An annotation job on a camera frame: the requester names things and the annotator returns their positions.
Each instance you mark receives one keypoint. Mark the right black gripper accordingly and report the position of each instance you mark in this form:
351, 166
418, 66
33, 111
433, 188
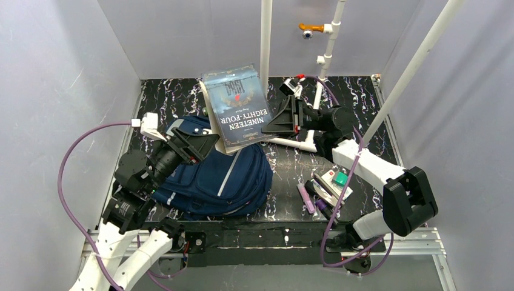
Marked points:
294, 118

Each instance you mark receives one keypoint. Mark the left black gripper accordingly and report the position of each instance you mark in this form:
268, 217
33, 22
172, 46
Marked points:
181, 145

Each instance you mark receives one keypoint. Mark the navy blue student backpack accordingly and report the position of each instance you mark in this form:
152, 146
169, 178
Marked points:
220, 186

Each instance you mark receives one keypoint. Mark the Nineteen Eighty-Four blue book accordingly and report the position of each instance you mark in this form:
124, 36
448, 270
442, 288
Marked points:
237, 107

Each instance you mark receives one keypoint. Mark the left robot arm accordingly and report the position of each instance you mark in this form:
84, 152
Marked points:
138, 177

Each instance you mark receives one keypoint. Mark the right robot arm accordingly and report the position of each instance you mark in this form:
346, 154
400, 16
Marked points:
407, 198

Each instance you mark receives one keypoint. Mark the white eraser box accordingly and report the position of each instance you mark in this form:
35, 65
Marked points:
329, 175

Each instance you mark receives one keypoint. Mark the transparent pencil case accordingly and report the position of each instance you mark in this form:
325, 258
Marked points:
329, 187

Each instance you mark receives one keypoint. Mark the green pencil sharpener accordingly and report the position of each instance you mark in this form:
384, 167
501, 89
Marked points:
341, 179

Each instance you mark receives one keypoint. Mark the pink highlighter pen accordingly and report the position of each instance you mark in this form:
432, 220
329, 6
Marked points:
306, 199

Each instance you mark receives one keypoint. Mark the orange tap on pipe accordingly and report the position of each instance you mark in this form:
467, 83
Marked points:
309, 30

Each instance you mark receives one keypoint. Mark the black marker pen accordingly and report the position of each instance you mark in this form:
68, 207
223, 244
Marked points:
323, 201

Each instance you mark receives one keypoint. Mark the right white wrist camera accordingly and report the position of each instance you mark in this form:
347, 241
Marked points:
292, 86

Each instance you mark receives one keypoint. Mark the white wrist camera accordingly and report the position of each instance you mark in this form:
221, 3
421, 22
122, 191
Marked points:
148, 126
292, 86

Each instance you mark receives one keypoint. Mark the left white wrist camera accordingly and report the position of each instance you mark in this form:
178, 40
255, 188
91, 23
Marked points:
148, 126

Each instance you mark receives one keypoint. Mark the white PVC pipe frame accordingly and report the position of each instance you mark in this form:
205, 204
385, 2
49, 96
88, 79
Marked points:
356, 47

